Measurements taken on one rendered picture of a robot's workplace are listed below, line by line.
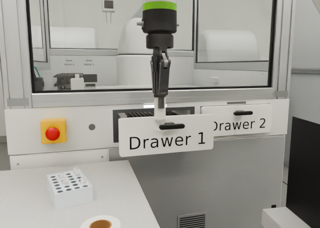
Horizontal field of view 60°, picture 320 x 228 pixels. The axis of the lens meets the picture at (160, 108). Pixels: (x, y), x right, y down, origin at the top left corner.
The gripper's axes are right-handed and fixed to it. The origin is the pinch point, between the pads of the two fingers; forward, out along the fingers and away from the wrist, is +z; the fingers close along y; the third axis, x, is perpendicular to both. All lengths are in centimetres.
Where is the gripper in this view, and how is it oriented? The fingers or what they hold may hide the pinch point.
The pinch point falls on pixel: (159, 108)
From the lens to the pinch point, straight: 78.1
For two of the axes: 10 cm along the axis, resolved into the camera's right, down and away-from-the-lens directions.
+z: 0.0, 9.9, 1.5
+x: 9.7, -0.4, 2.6
